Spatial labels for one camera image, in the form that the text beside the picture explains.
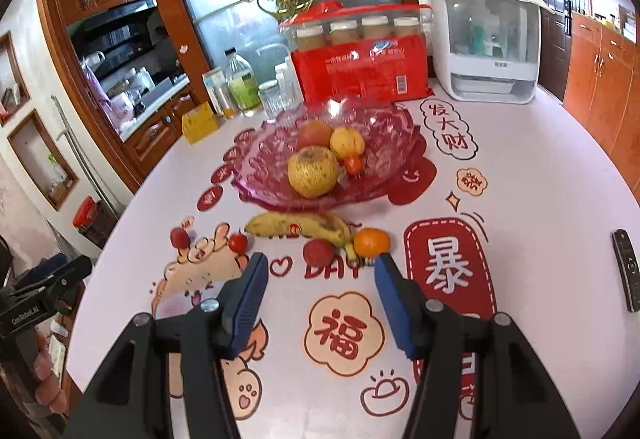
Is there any printed white tablecloth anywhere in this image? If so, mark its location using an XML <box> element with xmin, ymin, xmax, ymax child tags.
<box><xmin>65</xmin><ymin>91</ymin><xmax>640</xmax><ymax>439</ymax></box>

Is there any yellow box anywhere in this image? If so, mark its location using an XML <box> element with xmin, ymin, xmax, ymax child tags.
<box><xmin>181</xmin><ymin>101</ymin><xmax>220</xmax><ymax>144</ymax></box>

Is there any person's left hand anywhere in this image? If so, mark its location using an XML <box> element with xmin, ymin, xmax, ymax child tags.
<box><xmin>33</xmin><ymin>329</ymin><xmax>69</xmax><ymax>415</ymax></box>

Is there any white carton box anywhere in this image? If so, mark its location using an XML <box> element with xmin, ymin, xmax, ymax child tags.
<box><xmin>202</xmin><ymin>67</ymin><xmax>228</xmax><ymax>114</ymax></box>

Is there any black range hood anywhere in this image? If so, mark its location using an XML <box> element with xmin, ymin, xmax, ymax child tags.
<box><xmin>67</xmin><ymin>0</ymin><xmax>158</xmax><ymax>50</ymax></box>

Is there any wooden side cabinet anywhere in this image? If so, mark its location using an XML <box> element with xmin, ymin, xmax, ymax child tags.
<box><xmin>562</xmin><ymin>11</ymin><xmax>640</xmax><ymax>170</ymax></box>

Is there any green label glass bottle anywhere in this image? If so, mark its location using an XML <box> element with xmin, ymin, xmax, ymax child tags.
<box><xmin>225</xmin><ymin>48</ymin><xmax>262</xmax><ymax>114</ymax></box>

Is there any grey mop handle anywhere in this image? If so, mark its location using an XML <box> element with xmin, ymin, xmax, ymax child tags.
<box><xmin>50</xmin><ymin>95</ymin><xmax>126</xmax><ymax>214</ymax></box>

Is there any dark entrance door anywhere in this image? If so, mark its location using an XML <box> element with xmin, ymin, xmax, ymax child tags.
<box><xmin>520</xmin><ymin>0</ymin><xmax>573</xmax><ymax>104</ymax></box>

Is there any pink glass fruit bowl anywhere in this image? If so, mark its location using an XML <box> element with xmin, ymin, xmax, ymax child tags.
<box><xmin>232</xmin><ymin>96</ymin><xmax>428</xmax><ymax>212</ymax></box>

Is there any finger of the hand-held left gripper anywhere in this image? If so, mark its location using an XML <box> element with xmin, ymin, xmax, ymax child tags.
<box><xmin>12</xmin><ymin>255</ymin><xmax>93</xmax><ymax>302</ymax></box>

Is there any wooden framed wall niche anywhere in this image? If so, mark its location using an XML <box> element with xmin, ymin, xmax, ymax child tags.
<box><xmin>7</xmin><ymin>109</ymin><xmax>80</xmax><ymax>212</ymax></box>

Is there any yellow orange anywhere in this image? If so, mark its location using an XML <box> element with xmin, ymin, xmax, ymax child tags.
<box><xmin>328</xmin><ymin>127</ymin><xmax>365</xmax><ymax>160</ymax></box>

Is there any red pack of jars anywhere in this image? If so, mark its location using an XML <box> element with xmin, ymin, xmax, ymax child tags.
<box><xmin>278</xmin><ymin>1</ymin><xmax>433</xmax><ymax>104</ymax></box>

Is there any red yellow apple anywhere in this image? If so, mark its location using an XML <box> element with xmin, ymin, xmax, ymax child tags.
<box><xmin>297</xmin><ymin>120</ymin><xmax>335</xmax><ymax>150</ymax></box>

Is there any spotted yellow banana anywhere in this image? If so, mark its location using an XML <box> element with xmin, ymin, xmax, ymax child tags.
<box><xmin>245</xmin><ymin>211</ymin><xmax>360</xmax><ymax>267</ymax></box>

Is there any black remote control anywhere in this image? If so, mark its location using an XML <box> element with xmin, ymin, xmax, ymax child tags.
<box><xmin>611</xmin><ymin>229</ymin><xmax>640</xmax><ymax>312</ymax></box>

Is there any wooden kitchen base cabinet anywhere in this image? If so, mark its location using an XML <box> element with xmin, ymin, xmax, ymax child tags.
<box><xmin>122</xmin><ymin>86</ymin><xmax>201</xmax><ymax>164</ymax></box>

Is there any yellow pear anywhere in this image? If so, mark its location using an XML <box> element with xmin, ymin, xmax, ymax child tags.
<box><xmin>287</xmin><ymin>145</ymin><xmax>341</xmax><ymax>198</ymax></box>

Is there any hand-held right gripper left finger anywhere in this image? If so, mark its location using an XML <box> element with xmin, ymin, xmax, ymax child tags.
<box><xmin>62</xmin><ymin>251</ymin><xmax>271</xmax><ymax>439</ymax></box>

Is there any clear drinking glass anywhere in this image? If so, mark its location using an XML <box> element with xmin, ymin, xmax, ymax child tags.
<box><xmin>258</xmin><ymin>80</ymin><xmax>286</xmax><ymax>120</ymax></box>

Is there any small orange tangerine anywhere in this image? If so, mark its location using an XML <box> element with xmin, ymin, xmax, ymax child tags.
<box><xmin>353</xmin><ymin>228</ymin><xmax>391</xmax><ymax>256</ymax></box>

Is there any pink plastic bag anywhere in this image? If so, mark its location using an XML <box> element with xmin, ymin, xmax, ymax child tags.
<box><xmin>102</xmin><ymin>91</ymin><xmax>136</xmax><ymax>130</ymax></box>

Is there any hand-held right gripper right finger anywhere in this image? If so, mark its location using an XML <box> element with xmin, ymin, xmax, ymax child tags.
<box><xmin>374</xmin><ymin>251</ymin><xmax>568</xmax><ymax>439</ymax></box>

